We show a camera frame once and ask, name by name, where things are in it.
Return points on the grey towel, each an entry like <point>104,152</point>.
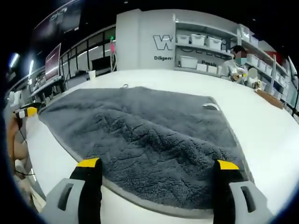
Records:
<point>144,140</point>

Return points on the magenta screen monitor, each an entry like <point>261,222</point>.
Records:
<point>53,63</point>

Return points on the white cup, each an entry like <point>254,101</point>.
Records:
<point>91,75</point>

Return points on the ceiling-mounted black screen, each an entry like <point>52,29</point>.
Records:
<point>58,23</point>

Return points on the wooden tray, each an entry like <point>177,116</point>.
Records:
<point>271,99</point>

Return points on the pink hanging object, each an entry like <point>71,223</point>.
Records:
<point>112,46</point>

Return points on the row of white storage boxes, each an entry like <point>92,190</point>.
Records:
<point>201,39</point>

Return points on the grey shelving unit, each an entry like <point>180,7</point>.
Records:
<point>233,35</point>

